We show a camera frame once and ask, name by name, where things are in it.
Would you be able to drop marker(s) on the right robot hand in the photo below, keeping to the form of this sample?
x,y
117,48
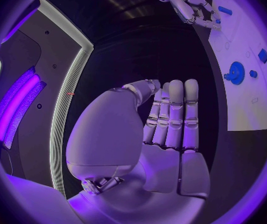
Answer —
x,y
184,5

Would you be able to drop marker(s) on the blue gear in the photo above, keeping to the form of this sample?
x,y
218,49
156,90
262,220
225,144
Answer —
x,y
236,72

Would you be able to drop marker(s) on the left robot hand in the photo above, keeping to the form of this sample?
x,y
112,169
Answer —
x,y
128,171

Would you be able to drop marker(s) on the small blue peg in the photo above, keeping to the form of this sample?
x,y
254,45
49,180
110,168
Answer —
x,y
218,21

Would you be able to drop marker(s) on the long blue cylinder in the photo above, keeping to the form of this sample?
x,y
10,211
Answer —
x,y
225,10

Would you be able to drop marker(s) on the short blue peg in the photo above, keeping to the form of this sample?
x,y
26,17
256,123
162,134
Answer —
x,y
253,74

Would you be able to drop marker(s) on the white task board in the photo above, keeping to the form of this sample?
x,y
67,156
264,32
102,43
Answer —
x,y
245,104

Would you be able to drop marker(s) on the blue block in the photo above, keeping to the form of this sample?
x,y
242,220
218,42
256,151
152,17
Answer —
x,y
263,55

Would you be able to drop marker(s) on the glowing light bar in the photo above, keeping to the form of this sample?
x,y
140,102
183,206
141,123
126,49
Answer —
x,y
16,104

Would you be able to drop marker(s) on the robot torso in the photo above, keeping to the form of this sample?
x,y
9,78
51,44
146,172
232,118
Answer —
x,y
47,78

